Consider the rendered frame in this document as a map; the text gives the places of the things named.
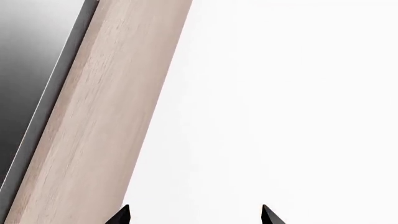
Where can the light wood cabinet panel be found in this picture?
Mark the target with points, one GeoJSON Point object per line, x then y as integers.
{"type": "Point", "coordinates": [99, 121]}

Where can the grey steel fridge door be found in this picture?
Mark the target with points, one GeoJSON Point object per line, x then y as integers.
{"type": "Point", "coordinates": [28, 77]}

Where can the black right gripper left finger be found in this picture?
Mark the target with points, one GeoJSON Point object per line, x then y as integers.
{"type": "Point", "coordinates": [122, 217]}

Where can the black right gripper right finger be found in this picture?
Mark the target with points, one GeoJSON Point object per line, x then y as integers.
{"type": "Point", "coordinates": [270, 217]}

